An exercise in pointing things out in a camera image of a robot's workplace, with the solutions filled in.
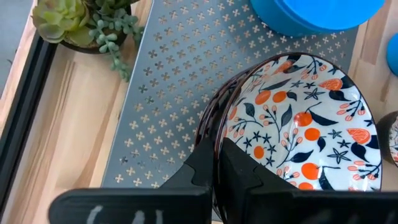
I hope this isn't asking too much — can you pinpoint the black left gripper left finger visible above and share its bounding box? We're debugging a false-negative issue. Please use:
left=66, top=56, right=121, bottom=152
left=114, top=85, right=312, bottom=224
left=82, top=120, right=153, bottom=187
left=48, top=136, right=216, bottom=224

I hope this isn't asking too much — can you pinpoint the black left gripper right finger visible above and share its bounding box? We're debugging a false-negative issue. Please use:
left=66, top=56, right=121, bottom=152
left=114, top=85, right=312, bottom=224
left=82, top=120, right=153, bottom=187
left=217, top=137, right=398, bottom=224

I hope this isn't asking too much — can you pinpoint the floral patterned ceramic bowl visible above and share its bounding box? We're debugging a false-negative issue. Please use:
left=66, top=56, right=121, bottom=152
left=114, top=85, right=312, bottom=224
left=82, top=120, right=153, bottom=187
left=194, top=67, right=259, bottom=147
left=214, top=52, right=383, bottom=192
left=375, top=111, right=398, bottom=167

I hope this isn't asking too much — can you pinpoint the blue plastic bowl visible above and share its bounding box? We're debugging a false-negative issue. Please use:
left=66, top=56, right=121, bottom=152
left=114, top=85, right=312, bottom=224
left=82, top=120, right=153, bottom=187
left=278, top=0, right=387, bottom=34
left=386, top=32, right=398, bottom=78
left=249, top=0, right=315, bottom=37

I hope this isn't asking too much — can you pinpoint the grey perforated metal shelf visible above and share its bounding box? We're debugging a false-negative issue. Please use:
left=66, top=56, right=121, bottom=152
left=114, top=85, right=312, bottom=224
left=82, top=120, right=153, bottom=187
left=101, top=0, right=361, bottom=190

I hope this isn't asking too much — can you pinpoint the green succulent plant pot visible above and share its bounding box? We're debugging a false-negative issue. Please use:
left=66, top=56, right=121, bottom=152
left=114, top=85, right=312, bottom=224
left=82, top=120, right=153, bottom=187
left=30, top=0, right=146, bottom=82

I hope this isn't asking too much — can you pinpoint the black aluminium table frame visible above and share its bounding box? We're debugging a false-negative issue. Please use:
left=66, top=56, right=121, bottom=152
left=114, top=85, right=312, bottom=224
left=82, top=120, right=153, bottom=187
left=0, top=30, right=58, bottom=212

